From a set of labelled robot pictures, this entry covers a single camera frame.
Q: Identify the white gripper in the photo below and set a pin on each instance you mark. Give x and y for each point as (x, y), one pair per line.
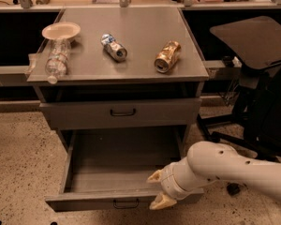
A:
(170, 181)

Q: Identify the grey drawer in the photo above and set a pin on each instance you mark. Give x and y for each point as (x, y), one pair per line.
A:
(108, 168)
(121, 114)

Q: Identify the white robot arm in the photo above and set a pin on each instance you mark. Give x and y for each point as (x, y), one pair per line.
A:
(207, 162)

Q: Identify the grey top drawer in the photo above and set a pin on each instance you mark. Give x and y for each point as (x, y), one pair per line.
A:
(121, 114)

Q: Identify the grey drawer cabinet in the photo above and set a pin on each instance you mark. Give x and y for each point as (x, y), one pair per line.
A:
(93, 75)

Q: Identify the crushed gold can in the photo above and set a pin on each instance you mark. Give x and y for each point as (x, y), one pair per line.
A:
(167, 57)

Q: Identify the crushed silver blue can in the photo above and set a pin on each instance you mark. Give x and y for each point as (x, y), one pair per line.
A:
(117, 51)

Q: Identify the clear plastic water bottle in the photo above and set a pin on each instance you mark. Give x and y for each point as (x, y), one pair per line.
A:
(58, 60)

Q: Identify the black office chair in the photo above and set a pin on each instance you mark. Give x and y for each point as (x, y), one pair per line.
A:
(257, 43)

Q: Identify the white paper bowl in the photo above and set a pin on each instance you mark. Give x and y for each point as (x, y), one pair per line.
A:
(61, 30)

